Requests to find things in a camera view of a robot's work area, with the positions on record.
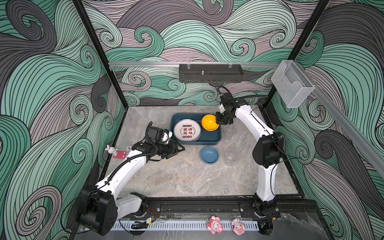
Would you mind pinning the pink white doll toy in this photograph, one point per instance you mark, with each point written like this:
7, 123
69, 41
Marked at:
238, 227

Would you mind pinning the clear glass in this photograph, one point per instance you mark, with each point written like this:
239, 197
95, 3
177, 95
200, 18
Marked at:
228, 131
230, 156

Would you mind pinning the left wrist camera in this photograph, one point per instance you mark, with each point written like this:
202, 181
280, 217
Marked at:
166, 137

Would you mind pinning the white rabbit figurine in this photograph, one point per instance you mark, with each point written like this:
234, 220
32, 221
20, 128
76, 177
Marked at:
111, 150

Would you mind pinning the clear acrylic wall holder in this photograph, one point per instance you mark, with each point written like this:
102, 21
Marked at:
292, 83

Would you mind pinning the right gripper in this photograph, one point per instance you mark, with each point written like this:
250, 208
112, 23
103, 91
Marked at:
219, 120

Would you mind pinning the aluminium rail back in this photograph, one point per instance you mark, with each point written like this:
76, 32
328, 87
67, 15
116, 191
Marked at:
166, 64

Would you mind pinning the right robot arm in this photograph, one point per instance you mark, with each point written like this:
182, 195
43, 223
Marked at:
266, 153

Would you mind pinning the teal plastic bin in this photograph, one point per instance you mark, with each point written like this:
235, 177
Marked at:
206, 138

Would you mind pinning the yellow bowl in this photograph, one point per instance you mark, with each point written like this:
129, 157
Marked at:
209, 123

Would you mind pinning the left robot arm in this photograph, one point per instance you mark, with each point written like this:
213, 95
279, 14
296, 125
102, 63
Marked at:
100, 205

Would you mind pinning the aluminium rail right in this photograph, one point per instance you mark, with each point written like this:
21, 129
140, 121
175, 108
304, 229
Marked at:
355, 101

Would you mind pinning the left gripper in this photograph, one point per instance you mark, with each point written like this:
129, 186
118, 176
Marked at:
173, 149

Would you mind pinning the pink tag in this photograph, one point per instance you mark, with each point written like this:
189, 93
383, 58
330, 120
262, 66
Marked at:
120, 155

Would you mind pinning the white slotted cable duct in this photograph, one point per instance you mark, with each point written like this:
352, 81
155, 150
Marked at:
179, 226

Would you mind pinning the pink flower toy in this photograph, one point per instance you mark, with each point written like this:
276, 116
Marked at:
214, 226

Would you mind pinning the aluminium rail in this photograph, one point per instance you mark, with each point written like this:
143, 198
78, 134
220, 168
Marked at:
166, 64
355, 101

